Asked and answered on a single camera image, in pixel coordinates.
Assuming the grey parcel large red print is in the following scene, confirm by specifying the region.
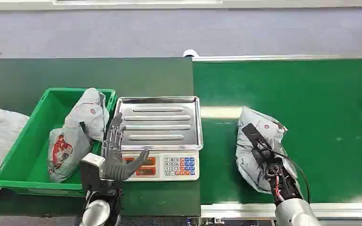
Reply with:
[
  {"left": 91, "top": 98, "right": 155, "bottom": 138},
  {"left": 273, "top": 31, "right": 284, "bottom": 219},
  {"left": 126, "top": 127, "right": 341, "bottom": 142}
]
[{"left": 47, "top": 126, "right": 93, "bottom": 184}]

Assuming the grey parcel bag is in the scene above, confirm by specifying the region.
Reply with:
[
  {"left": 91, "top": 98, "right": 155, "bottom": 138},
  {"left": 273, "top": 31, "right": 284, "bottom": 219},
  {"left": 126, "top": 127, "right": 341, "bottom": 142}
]
[{"left": 235, "top": 106, "right": 301, "bottom": 194}]

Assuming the green conveyor belt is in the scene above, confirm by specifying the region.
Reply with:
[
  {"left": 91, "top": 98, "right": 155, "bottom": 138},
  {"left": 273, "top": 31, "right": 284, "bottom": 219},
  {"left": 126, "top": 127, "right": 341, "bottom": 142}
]
[{"left": 192, "top": 58, "right": 362, "bottom": 205}]

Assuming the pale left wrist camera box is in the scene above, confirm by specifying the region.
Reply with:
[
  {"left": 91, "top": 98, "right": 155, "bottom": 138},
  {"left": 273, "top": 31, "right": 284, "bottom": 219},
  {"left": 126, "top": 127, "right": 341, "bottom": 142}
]
[{"left": 79, "top": 152, "right": 107, "bottom": 192}]

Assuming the steel weighing pan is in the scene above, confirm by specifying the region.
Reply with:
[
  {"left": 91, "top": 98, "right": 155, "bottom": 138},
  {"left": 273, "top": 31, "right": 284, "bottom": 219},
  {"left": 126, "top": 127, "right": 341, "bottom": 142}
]
[{"left": 113, "top": 96, "right": 204, "bottom": 152}]

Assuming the white round roller cap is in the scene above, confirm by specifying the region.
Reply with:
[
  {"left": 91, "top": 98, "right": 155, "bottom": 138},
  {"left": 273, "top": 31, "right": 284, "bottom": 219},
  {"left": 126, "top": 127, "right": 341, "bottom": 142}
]
[{"left": 182, "top": 49, "right": 200, "bottom": 59}]

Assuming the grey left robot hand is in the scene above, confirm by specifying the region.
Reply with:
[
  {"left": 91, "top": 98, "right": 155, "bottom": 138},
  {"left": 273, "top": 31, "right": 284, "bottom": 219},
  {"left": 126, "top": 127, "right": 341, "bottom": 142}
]
[{"left": 101, "top": 113, "right": 150, "bottom": 183}]

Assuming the grey parcel small red logo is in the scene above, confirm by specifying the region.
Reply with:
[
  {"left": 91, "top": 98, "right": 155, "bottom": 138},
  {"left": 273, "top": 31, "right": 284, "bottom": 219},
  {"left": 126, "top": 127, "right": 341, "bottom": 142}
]
[{"left": 63, "top": 88, "right": 110, "bottom": 142}]

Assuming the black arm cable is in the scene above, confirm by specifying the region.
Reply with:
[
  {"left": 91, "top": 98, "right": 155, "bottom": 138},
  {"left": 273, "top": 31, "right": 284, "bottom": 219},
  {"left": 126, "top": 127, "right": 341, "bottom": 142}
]
[{"left": 235, "top": 143, "right": 312, "bottom": 204}]

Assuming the white electronic scale body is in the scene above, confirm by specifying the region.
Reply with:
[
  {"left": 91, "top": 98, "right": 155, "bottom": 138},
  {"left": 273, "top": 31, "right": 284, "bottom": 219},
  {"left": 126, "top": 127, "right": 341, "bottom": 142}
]
[{"left": 121, "top": 149, "right": 200, "bottom": 182}]

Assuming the metal bracket under table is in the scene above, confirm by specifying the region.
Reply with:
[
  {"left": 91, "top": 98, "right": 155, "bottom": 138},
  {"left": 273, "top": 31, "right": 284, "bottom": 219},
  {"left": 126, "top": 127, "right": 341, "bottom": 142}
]
[{"left": 186, "top": 218, "right": 225, "bottom": 226}]

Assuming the aluminium conveyor side rail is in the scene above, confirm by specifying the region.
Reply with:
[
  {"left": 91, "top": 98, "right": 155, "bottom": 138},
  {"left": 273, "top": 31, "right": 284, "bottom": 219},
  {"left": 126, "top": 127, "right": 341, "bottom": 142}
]
[
  {"left": 200, "top": 202, "right": 362, "bottom": 219},
  {"left": 192, "top": 54, "right": 362, "bottom": 62}
]

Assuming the dark right robot hand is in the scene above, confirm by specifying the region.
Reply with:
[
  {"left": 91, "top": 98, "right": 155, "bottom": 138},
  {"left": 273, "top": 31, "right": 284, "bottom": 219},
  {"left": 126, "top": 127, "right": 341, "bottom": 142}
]
[{"left": 241, "top": 122, "right": 290, "bottom": 171}]

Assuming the green plastic crate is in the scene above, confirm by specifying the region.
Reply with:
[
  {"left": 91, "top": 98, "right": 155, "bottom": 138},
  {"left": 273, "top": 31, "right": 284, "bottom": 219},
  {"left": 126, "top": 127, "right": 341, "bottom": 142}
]
[{"left": 0, "top": 88, "right": 118, "bottom": 198}]

